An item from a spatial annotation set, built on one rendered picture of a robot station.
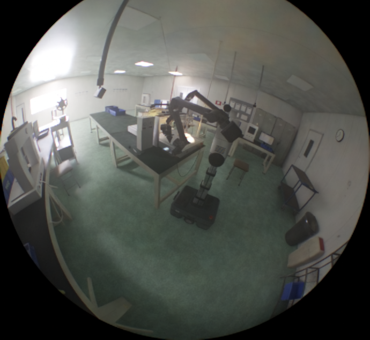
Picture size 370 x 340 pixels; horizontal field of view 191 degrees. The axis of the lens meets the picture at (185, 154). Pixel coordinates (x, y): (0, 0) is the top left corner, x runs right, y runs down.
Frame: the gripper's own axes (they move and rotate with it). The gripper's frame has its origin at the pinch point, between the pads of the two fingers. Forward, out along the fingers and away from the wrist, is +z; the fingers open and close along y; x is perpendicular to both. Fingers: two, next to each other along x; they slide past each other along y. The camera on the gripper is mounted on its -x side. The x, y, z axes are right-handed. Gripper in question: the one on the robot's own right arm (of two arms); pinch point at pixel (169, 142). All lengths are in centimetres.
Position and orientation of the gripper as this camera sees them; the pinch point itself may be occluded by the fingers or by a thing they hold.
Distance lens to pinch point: 131.9
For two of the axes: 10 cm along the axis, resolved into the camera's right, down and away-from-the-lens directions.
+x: 7.7, 2.1, -6.0
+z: 0.2, 9.4, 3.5
